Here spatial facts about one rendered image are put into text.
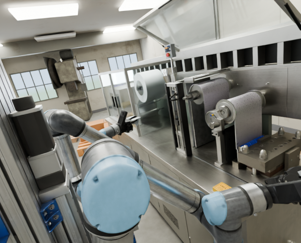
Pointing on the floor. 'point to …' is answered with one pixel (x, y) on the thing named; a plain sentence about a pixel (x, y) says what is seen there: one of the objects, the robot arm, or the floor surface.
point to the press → (70, 83)
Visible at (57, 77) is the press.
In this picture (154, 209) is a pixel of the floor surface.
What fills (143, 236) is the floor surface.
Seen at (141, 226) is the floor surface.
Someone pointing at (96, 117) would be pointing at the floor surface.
